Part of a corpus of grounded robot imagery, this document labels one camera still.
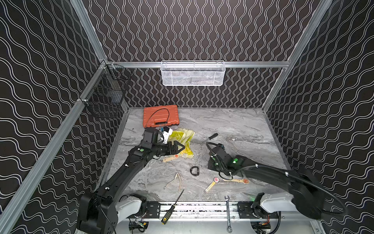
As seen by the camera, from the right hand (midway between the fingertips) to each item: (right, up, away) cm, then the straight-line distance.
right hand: (208, 163), depth 84 cm
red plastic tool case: (-32, +29, +24) cm, 49 cm away
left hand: (-14, +10, -8) cm, 19 cm away
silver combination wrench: (+8, -27, -15) cm, 32 cm away
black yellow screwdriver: (-21, -21, -12) cm, 32 cm away
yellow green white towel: (-14, +14, +16) cm, 26 cm away
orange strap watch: (+21, -10, -1) cm, 23 cm away
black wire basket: (-67, +40, +14) cm, 79 cm away
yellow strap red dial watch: (+4, -9, 0) cm, 10 cm away
